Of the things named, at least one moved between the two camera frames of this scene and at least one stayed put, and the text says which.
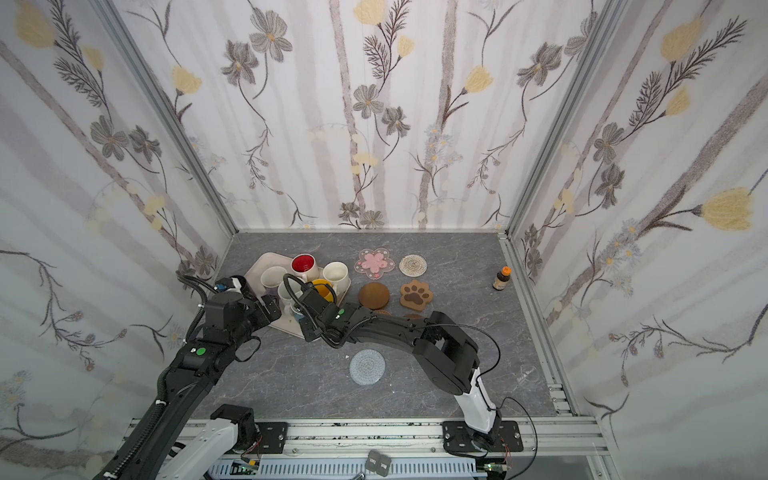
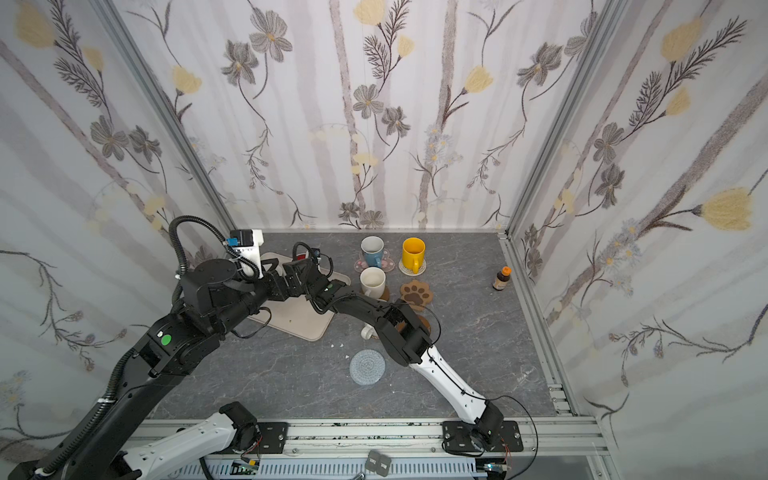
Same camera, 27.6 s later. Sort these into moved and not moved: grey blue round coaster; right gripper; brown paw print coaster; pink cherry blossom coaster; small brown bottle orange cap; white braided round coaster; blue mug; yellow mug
Moved: yellow mug; right gripper; blue mug
Not moved: pink cherry blossom coaster; grey blue round coaster; white braided round coaster; small brown bottle orange cap; brown paw print coaster
